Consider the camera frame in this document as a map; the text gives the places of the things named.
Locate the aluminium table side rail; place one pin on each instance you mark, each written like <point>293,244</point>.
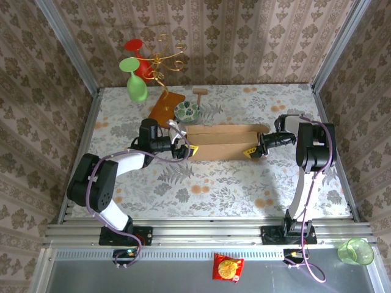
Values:
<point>325,122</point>
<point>91,116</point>

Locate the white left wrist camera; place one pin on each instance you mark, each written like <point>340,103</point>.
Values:
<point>175,131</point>

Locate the red snack packet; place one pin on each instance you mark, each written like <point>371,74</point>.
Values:
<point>227,267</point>

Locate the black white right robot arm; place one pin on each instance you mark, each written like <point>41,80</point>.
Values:
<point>314,146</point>

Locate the green plastic wine glass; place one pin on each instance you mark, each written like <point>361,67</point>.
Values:
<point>137,88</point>

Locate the grey metal shelf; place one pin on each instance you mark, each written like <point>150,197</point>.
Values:
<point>171,277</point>

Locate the red plastic wine glass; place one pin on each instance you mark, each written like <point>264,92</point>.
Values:
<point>133,45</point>

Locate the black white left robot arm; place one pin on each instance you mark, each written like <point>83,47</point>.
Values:
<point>91,186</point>

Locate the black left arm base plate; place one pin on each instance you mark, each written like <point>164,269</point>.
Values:
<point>143,235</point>

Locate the small wooden mallet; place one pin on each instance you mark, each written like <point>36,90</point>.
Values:
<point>199,91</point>

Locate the brown cardboard paper box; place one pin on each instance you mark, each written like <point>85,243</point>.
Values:
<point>220,152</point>

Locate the green transparent plastic cup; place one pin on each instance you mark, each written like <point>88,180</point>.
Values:
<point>355,251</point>

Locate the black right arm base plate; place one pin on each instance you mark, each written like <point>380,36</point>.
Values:
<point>268,235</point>

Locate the floral printed tablecloth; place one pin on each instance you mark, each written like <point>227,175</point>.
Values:
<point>214,189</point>

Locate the aluminium front rail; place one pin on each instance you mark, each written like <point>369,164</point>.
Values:
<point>207,232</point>

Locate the aluminium frame post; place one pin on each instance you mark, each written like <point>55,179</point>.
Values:
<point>339,45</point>
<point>68,45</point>

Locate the leaf pattern ceramic bowl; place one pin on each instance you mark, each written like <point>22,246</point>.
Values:
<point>187,110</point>

